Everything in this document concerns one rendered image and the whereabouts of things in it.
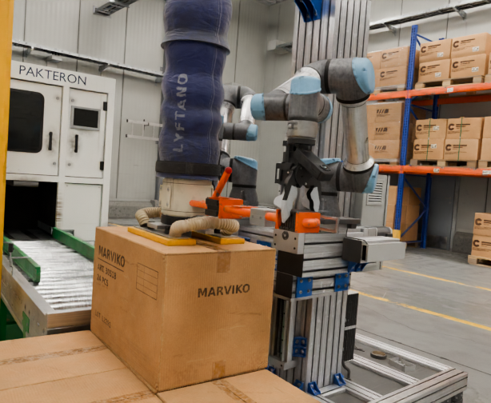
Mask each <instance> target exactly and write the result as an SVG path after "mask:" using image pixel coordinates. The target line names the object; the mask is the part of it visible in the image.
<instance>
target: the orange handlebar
mask: <svg viewBox="0 0 491 403"><path fill-rule="evenodd" d="M190 205H191V206H194V207H198V208H203V209H206V201H205V200H202V201H196V200H191V201H190ZM250 208H258V207H255V206H250V205H232V206H230V205H225V206H224V207H223V211H224V212H225V213H232V214H231V216H235V217H245V218H248V217H250ZM265 219H266V220H267V221H276V214H275V213H267V214H266V215H265ZM302 225H303V226H304V227H307V228H316V227H318V226H319V225H320V221H319V219H317V218H305V219H303V221H302Z"/></svg>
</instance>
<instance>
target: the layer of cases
mask: <svg viewBox="0 0 491 403"><path fill-rule="evenodd" d="M0 403H321V402H320V401H318V400H316V399H315V398H313V397H311V396H310V395H309V394H307V393H305V392H303V391H301V390H300V389H298V388H297V387H295V386H293V385H291V384H290V383H289V382H287V381H285V380H283V379H281V378H280V377H278V376H277V375H275V374H273V373H271V372H270V371H269V370H267V369H265V368H264V369H257V370H254V371H249V372H246V373H239V374H236V375H232V376H228V377H222V378H218V379H215V380H211V381H205V382H201V383H197V384H194V385H187V386H184V387H180V388H176V389H170V390H166V391H162V392H157V391H156V390H155V389H154V388H153V387H152V386H151V385H150V384H148V383H147V382H146V381H145V380H144V379H143V378H142V377H141V376H140V375H139V374H138V373H136V372H135V371H134V370H133V369H132V368H131V367H130V366H129V365H128V364H127V363H126V362H124V361H123V360H122V359H121V358H120V357H119V356H118V355H117V354H116V353H115V352H114V351H113V350H112V349H111V348H110V347H109V346H108V345H107V344H106V343H105V342H104V341H102V340H101V339H100V338H99V337H98V336H97V335H96V334H95V333H94V332H93V331H92V330H91V331H89V330H84V331H77V332H71V333H59V334H52V335H45V336H40V337H28V338H21V339H14V340H8V341H0Z"/></svg>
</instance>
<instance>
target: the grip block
mask: <svg viewBox="0 0 491 403"><path fill-rule="evenodd" d="M225 205H230V206H232V205H244V201H243V200H241V199H230V198H213V197H207V198H206V209H205V215H206V216H213V217H218V218H228V219H242V217H235V216H231V214H232V213H225V212H224V211H223V207H224V206H225Z"/></svg>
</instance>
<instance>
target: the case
mask: <svg viewBox="0 0 491 403"><path fill-rule="evenodd" d="M128 227H129V226H97V227H96V230H95V245H94V275H93V289H92V305H91V320H90V330H92V331H93V332H94V333H95V334H96V335H97V336H98V337H99V338H100V339H101V340H102V341H104V342H105V343H106V344H107V345H108V346H109V347H110V348H111V349H112V350H113V351H114V352H115V353H116V354H117V355H118V356H119V357H120V358H121V359H122V360H123V361H124V362H126V363H127V364H128V365H129V366H130V367H131V368H132V369H133V370H134V371H135V372H136V373H138V374H139V375H140V376H141V377H142V378H143V379H144V380H145V381H146V382H147V383H148V384H150V385H151V386H152V387H153V388H154V389H155V390H156V391H157V392H162V391H166V390H170V389H176V388H180V387H184V386H187V385H194V384H197V383H201V382H205V381H211V380H215V379H218V378H222V377H228V376H232V375H236V374H239V373H246V372H249V371H254V370H257V369H264V368H267V366H268V356H269V334H270V323H271V312H272V300H273V280H274V268H275V257H276V249H274V248H270V247H268V246H264V245H259V244H255V243H252V242H248V241H245V243H244V244H228V245H220V244H217V243H214V242H211V241H207V240H203V239H201V238H197V237H193V236H191V238H192V239H194V240H196V245H176V246H167V245H163V244H161V243H158V242H155V241H152V240H150V239H147V238H145V237H141V236H138V235H137V234H134V233H130V232H128V231H127V230H128Z"/></svg>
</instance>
